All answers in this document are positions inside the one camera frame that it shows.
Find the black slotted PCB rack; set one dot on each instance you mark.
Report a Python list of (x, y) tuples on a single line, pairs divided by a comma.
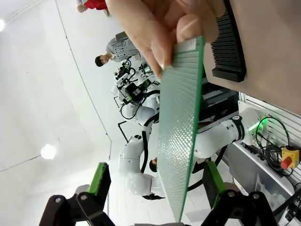
[(231, 47)]

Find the green perforated PCB board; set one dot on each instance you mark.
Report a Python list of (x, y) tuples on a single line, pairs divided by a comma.
[(178, 117)]

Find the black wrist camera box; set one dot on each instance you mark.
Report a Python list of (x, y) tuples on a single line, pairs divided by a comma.
[(134, 91)]

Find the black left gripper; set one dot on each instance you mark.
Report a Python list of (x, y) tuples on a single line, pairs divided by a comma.
[(123, 77)]

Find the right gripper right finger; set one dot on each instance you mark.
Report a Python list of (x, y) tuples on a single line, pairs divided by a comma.
[(215, 186)]

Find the round ceiling light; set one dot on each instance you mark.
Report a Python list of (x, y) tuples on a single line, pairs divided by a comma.
[(1, 24), (47, 151)]

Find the person in grey shirt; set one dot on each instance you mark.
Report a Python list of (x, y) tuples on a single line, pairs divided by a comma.
[(120, 47)]

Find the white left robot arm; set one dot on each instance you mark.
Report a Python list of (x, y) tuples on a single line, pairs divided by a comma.
[(131, 162)]

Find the yellow emergency stop button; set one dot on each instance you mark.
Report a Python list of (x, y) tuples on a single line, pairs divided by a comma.
[(290, 156)]

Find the person in red shirt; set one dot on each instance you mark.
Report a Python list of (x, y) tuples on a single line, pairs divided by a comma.
[(95, 4)]

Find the person's bare hand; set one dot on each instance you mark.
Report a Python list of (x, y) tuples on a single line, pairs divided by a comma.
[(150, 23)]

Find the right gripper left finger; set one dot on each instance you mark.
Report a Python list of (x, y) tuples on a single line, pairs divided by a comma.
[(98, 183)]

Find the person with dark hair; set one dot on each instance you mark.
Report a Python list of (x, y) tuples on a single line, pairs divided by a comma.
[(154, 164)]

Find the black controller box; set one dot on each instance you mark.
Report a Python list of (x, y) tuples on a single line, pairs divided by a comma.
[(218, 101)]

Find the aluminium frame profile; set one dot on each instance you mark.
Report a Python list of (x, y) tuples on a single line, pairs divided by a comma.
[(277, 110)]

